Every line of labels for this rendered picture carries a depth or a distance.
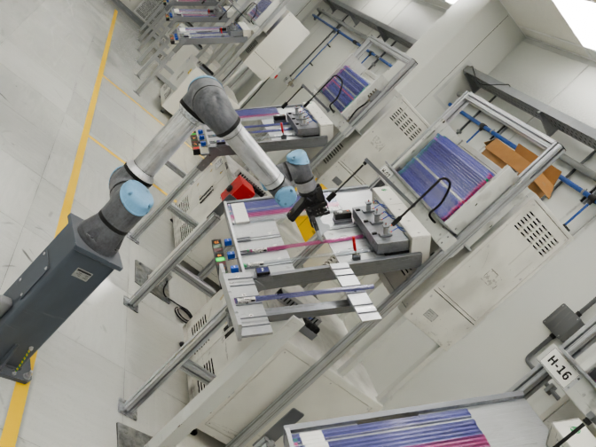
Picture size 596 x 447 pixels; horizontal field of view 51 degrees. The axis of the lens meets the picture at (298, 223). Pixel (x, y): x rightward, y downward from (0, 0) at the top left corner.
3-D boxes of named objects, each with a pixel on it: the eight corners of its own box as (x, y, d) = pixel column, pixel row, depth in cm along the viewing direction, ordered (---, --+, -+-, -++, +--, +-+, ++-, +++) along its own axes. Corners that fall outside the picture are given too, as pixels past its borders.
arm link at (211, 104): (219, 89, 186) (307, 196, 213) (214, 78, 195) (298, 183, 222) (190, 113, 187) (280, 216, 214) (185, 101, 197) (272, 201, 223)
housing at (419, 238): (410, 268, 249) (411, 237, 243) (371, 215, 292) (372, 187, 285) (428, 265, 251) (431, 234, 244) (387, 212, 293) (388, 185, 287)
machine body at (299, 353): (181, 435, 260) (284, 337, 249) (174, 333, 321) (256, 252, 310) (287, 491, 290) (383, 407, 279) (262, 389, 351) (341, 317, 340)
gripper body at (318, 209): (331, 215, 235) (322, 188, 229) (309, 223, 235) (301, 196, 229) (325, 207, 242) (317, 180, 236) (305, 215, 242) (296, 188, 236)
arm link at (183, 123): (101, 200, 206) (209, 77, 195) (101, 181, 218) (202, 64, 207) (130, 219, 212) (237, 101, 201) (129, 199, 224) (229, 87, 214)
